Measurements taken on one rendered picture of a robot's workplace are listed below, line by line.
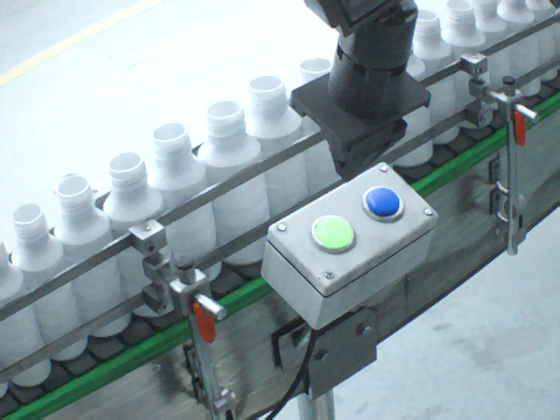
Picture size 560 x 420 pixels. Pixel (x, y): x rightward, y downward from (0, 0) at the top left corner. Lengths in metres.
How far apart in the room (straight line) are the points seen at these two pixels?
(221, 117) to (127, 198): 0.12
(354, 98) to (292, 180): 0.32
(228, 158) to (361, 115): 0.26
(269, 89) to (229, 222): 0.14
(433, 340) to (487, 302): 0.18
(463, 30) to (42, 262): 0.58
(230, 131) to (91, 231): 0.17
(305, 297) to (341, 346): 0.27
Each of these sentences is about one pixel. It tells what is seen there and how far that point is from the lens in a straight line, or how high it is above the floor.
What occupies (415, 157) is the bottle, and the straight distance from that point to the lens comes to 1.39.
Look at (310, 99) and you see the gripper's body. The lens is 0.98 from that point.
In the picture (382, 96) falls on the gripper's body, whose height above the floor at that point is 1.29.
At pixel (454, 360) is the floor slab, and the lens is 2.64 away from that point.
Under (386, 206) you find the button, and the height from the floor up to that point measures 1.12.
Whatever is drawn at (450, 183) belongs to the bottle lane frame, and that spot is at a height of 0.98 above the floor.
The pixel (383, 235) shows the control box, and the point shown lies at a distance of 1.13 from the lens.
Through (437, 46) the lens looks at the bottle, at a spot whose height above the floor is 1.13.
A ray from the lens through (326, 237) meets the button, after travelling 1.10.
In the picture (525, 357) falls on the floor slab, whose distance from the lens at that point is 2.63.
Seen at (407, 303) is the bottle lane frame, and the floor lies 0.85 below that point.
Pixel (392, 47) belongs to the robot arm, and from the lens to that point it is 0.92.
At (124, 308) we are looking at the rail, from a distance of 1.18.
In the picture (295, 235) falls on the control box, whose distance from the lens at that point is 1.11.
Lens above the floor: 1.76
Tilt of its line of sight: 34 degrees down
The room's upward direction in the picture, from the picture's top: 7 degrees counter-clockwise
